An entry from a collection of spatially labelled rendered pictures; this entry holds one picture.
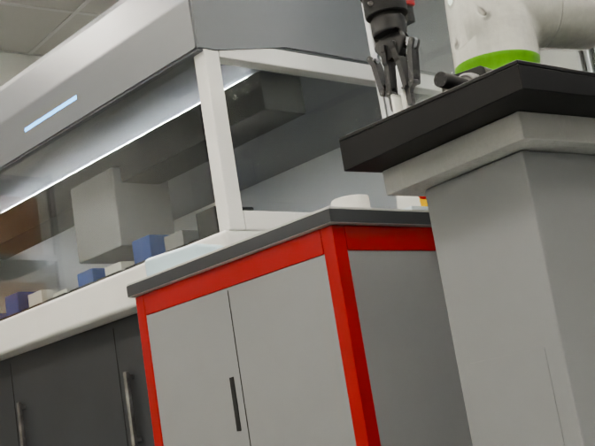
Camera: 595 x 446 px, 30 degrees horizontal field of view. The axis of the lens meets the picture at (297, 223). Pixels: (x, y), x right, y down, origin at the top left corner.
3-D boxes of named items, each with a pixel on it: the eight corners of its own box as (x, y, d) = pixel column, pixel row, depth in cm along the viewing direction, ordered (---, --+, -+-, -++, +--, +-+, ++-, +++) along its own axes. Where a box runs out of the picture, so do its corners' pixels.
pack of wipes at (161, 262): (228, 265, 228) (226, 243, 229) (197, 263, 221) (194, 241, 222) (177, 280, 237) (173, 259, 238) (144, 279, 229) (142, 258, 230)
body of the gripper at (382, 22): (413, 13, 236) (421, 54, 234) (383, 28, 241) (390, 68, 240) (390, 7, 230) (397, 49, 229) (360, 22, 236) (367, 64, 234)
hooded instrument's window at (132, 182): (222, 230, 266) (196, 53, 275) (-87, 356, 392) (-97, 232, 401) (511, 236, 343) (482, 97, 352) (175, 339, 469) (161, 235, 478)
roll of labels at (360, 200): (361, 213, 199) (358, 192, 199) (328, 222, 202) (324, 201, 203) (378, 218, 205) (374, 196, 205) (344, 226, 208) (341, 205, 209)
